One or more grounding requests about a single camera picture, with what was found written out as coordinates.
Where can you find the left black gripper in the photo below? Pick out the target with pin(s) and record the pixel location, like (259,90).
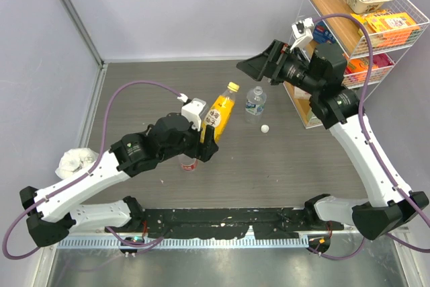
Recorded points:
(203,151)

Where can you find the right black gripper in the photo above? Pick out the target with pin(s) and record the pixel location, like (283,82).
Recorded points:
(263,64)

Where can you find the yellow juice bottle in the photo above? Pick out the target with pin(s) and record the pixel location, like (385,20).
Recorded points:
(219,113)

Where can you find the clear Pocari water bottle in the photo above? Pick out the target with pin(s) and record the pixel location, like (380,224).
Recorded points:
(255,103)

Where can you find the white blue bottle cap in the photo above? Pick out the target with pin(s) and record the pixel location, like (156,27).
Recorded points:
(265,128)

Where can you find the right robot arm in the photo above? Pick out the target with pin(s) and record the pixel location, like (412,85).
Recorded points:
(390,202)

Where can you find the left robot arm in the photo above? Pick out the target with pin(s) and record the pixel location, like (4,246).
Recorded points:
(57,211)

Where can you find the red cap clear bottle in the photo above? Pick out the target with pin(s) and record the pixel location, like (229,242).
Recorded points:
(187,163)

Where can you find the white pink snack bag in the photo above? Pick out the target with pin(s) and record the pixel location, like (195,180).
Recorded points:
(301,94)

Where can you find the blue snack box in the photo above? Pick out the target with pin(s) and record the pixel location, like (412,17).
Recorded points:
(321,34)

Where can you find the orange yellow snack box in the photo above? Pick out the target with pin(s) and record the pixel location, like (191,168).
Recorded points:
(387,28)

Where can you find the white crumpled cloth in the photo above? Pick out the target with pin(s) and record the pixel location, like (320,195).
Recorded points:
(73,160)

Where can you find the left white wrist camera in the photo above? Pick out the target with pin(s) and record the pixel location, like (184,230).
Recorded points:
(193,110)

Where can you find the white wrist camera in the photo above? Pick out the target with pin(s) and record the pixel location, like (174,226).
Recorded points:
(193,110)
(302,32)

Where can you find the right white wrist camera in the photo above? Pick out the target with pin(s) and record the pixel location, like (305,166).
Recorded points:
(302,32)

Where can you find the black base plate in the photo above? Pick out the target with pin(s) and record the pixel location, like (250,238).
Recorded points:
(226,223)

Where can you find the white wire shelf rack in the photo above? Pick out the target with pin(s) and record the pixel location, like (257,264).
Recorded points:
(365,64)

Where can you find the white slotted cable duct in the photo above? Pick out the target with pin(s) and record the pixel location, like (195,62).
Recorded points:
(249,241)

